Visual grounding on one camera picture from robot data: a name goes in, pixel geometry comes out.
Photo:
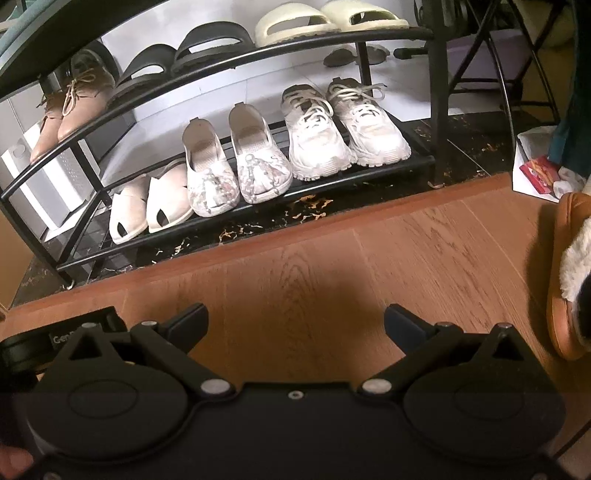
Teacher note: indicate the black slide slipper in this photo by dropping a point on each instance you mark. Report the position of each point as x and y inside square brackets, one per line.
[143, 69]
[210, 48]

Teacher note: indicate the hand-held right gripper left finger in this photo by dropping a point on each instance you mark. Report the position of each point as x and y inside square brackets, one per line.
[189, 321]

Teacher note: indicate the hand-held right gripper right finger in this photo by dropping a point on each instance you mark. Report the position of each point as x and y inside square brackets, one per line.
[406, 325]

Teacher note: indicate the purple box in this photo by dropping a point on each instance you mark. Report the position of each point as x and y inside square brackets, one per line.
[461, 53]

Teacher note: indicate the tan lace-up shoe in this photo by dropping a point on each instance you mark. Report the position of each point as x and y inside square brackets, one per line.
[45, 134]
[85, 104]

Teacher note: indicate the cream slide slipper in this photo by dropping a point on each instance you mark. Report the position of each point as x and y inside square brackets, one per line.
[286, 25]
[364, 14]

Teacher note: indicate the white peep-toe flat shoe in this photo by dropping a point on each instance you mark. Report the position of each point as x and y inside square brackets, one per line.
[168, 198]
[127, 212]

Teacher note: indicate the teal cloth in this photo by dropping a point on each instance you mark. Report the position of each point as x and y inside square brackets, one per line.
[575, 92]

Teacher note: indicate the white paper bag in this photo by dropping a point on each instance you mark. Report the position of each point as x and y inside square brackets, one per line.
[535, 138]

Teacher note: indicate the red packet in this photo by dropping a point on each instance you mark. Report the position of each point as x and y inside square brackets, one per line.
[538, 175]

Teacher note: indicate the brown furry slipper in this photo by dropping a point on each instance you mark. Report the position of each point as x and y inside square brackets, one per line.
[561, 258]

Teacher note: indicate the white beaded flat shoe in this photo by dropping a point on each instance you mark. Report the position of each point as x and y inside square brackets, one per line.
[258, 157]
[210, 180]

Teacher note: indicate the black folding stand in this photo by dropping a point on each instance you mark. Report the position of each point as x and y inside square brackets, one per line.
[471, 55]

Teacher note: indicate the white lace-up sneaker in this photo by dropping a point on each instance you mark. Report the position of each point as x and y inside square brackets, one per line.
[318, 138]
[374, 129]

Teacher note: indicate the black metal shoe rack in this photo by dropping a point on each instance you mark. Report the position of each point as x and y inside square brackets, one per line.
[439, 101]

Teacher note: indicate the grey slipper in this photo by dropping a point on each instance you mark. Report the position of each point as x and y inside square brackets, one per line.
[340, 57]
[376, 54]

